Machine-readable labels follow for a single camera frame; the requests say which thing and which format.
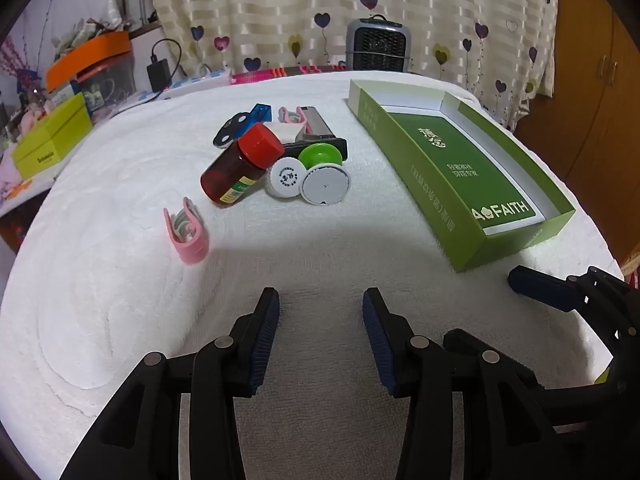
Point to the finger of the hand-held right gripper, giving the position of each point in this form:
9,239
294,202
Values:
540,285
462,340

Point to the blue translucent usb tester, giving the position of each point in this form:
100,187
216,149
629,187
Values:
252,117

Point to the pink plastic clip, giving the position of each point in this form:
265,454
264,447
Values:
190,250
291,119

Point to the black round disc with magnets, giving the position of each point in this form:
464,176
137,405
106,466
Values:
227,132

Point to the green cardboard box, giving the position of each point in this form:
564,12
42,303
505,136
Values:
425,200

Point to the pile of small packets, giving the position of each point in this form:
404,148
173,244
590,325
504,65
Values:
82,35

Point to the small white box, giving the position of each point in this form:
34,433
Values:
285,131

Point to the heart print curtain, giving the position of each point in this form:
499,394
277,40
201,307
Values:
280,5

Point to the lime green box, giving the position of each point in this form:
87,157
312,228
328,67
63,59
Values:
50,140

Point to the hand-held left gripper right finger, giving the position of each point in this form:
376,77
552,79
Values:
377,340

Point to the green round cap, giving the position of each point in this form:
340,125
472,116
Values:
320,155

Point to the black charger adapter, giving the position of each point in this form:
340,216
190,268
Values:
159,74

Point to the white printed bottle cap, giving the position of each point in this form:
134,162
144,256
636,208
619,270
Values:
284,177

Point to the black plastic tool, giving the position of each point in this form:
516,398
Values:
292,149

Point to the wooden wardrobe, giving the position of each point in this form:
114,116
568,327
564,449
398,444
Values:
590,85

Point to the grey and white round disc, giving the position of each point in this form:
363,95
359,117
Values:
325,185

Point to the white and blue power strip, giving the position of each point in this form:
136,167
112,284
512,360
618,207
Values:
200,80

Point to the brown bottle with red cap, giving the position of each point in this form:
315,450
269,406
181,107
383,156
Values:
235,165

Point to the clear bin with orange lid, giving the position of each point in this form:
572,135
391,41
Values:
90,57

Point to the colourful plaid cloth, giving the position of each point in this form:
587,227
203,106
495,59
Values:
280,74

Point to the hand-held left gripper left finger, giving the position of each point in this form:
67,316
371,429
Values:
265,340

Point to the grey space heater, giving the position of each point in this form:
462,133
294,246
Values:
379,45

